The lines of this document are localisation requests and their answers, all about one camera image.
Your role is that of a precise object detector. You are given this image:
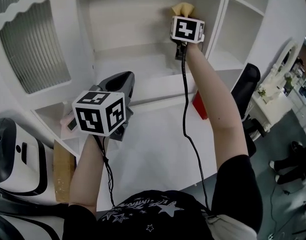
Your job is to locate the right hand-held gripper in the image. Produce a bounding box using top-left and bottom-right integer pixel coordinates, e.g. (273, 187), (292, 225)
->
(170, 15), (206, 61)

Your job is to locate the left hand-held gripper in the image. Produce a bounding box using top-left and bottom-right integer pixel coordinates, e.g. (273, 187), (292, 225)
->
(71, 70), (136, 143)

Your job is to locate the yellow wiping cloth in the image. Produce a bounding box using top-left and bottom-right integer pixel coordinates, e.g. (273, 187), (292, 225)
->
(171, 2), (196, 19)

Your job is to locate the white cabinet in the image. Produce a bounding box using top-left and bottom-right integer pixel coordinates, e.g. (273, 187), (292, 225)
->
(0, 0), (306, 158)

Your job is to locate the person's right forearm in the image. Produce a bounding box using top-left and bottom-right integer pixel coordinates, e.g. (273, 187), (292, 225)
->
(186, 41), (250, 170)

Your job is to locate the person's left forearm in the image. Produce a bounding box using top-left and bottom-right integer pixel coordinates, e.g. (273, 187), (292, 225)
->
(69, 133), (109, 215)

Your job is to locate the pink digital clock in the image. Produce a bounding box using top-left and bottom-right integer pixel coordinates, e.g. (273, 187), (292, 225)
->
(60, 110), (78, 133)

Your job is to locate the red book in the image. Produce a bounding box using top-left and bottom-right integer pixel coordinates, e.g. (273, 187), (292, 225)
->
(192, 90), (209, 121)

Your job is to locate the black office chair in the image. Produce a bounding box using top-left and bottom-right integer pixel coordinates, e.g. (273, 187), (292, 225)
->
(230, 62), (267, 158)

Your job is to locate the ribbed glass cabinet door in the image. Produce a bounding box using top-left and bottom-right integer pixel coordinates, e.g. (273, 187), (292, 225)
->
(0, 0), (93, 105)

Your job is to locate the brown cardboard box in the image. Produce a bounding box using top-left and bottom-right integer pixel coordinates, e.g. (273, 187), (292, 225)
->
(53, 140), (77, 204)

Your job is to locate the white vanity table with mirror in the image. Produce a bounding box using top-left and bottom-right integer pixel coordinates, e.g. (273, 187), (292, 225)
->
(249, 37), (304, 133)

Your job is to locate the person's black star-print shirt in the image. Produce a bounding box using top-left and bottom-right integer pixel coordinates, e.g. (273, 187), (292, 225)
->
(61, 155), (265, 240)

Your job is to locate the beige waist pouch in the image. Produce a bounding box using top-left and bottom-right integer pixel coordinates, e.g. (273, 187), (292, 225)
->
(205, 213), (259, 240)

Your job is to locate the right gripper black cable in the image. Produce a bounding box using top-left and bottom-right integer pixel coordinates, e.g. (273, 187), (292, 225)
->
(181, 41), (213, 217)

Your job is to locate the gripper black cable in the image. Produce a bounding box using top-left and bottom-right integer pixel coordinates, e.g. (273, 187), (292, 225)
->
(181, 41), (213, 217)
(92, 134), (118, 209)

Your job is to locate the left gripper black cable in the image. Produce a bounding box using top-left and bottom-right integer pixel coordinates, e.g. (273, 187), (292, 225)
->
(92, 134), (118, 209)

